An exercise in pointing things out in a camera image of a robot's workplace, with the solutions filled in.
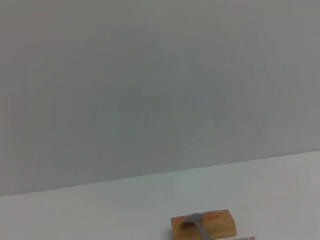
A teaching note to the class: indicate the orange stained wooden block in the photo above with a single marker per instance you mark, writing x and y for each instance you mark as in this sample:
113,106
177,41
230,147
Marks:
220,225

